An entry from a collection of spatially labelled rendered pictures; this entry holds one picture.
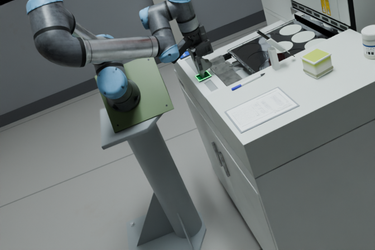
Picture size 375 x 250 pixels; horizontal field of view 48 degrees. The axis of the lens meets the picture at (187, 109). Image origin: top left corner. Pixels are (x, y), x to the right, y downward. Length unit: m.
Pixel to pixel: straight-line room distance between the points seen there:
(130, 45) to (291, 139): 0.61
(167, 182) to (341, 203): 0.85
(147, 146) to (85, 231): 1.00
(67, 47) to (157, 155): 0.84
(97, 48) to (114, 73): 0.32
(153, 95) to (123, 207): 1.09
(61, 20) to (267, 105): 0.71
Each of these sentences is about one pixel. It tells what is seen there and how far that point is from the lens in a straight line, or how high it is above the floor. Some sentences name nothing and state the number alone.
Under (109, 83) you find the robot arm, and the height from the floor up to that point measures 1.08.
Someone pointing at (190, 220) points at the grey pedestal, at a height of 0.12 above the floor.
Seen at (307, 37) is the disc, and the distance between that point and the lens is 1.92.
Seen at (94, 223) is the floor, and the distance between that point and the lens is 2.81.
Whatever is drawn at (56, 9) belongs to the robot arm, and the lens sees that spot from 1.41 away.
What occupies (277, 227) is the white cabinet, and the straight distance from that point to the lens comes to 1.59.
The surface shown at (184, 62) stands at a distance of 1.89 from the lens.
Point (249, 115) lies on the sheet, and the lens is 1.40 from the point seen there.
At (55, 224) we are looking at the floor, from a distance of 2.99.
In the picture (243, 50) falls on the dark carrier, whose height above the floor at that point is 0.90.
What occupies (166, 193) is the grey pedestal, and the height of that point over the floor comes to 0.37.
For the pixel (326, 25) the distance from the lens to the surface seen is 1.90.
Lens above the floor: 1.78
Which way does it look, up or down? 32 degrees down
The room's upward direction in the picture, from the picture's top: 22 degrees counter-clockwise
